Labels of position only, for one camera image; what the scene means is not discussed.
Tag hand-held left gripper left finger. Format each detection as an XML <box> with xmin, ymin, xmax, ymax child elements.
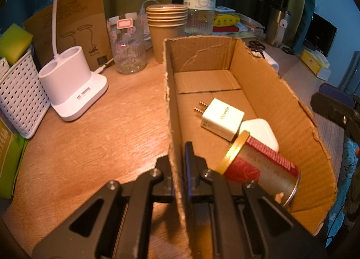
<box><xmin>32</xmin><ymin>155</ymin><xmax>176</xmax><ymax>259</ymax></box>

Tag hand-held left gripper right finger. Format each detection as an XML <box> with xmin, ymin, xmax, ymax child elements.
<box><xmin>184</xmin><ymin>141</ymin><xmax>328</xmax><ymax>259</ymax></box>

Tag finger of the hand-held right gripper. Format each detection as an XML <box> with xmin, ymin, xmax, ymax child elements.
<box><xmin>310</xmin><ymin>91</ymin><xmax>360</xmax><ymax>142</ymax></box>
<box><xmin>319</xmin><ymin>82</ymin><xmax>355</xmax><ymax>101</ymax></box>

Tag white square charger with prongs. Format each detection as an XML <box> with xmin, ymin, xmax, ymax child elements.
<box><xmin>194</xmin><ymin>98</ymin><xmax>245</xmax><ymax>143</ymax></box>

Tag white pill bottle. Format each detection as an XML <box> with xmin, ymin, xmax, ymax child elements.
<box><xmin>261</xmin><ymin>51</ymin><xmax>279</xmax><ymax>69</ymax></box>

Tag red and gold tin can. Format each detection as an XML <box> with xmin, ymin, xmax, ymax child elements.
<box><xmin>215</xmin><ymin>130</ymin><xmax>301</xmax><ymax>214</ymax></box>

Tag white rounded charger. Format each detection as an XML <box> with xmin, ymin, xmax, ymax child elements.
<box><xmin>239</xmin><ymin>118</ymin><xmax>280</xmax><ymax>153</ymax></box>

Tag cardboard box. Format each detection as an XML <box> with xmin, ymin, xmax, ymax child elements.
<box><xmin>163</xmin><ymin>36</ymin><xmax>338</xmax><ymax>259</ymax></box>

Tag grey padded headboard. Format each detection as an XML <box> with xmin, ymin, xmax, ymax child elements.
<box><xmin>342</xmin><ymin>51</ymin><xmax>360</xmax><ymax>93</ymax></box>

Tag yellow tissue box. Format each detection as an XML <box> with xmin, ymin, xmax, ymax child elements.
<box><xmin>300</xmin><ymin>49</ymin><xmax>332</xmax><ymax>81</ymax></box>

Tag teal printed bed blanket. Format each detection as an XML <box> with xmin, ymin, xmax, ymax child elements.
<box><xmin>326</xmin><ymin>135</ymin><xmax>360</xmax><ymax>248</ymax></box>

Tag black monitor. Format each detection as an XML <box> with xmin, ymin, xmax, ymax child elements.
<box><xmin>304</xmin><ymin>13</ymin><xmax>337</xmax><ymax>57</ymax></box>

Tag steel tumbler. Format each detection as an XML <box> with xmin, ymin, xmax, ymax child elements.
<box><xmin>266</xmin><ymin>4</ymin><xmax>291</xmax><ymax>48</ymax></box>

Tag black scissors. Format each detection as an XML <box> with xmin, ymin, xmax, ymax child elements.
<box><xmin>247</xmin><ymin>39</ymin><xmax>266</xmax><ymax>52</ymax></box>

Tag white desk lamp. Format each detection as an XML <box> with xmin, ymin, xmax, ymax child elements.
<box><xmin>38</xmin><ymin>0</ymin><xmax>109</xmax><ymax>122</ymax></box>

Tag red book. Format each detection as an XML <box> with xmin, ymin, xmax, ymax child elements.
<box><xmin>212</xmin><ymin>25</ymin><xmax>239</xmax><ymax>33</ymax></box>

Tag stack of brown paper cups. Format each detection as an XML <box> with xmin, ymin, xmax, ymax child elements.
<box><xmin>146</xmin><ymin>4</ymin><xmax>188</xmax><ymax>64</ymax></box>

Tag printed glass cup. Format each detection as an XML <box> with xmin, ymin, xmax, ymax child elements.
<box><xmin>106</xmin><ymin>12</ymin><xmax>147</xmax><ymax>75</ymax></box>

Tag green packet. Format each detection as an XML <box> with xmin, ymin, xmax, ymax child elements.
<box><xmin>0</xmin><ymin>120</ymin><xmax>29</xmax><ymax>199</ymax></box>

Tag clear plastic water bottle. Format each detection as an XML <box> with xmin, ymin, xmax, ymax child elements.
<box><xmin>183</xmin><ymin>0</ymin><xmax>218</xmax><ymax>36</ymax></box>

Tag white plastic basket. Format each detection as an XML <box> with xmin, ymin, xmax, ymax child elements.
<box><xmin>0</xmin><ymin>49</ymin><xmax>51</xmax><ymax>139</ymax></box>

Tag brown cardboard lamp packaging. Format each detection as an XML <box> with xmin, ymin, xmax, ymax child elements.
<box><xmin>22</xmin><ymin>0</ymin><xmax>113</xmax><ymax>72</ymax></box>

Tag yellow sponge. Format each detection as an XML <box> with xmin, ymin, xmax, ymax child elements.
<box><xmin>0</xmin><ymin>23</ymin><xmax>33</xmax><ymax>65</ymax></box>

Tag white lamp power cable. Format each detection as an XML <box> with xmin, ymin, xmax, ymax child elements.
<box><xmin>94</xmin><ymin>58</ymin><xmax>114</xmax><ymax>74</ymax></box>

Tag white charging cable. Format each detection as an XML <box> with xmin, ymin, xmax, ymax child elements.
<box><xmin>139</xmin><ymin>0</ymin><xmax>161</xmax><ymax>40</ymax></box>

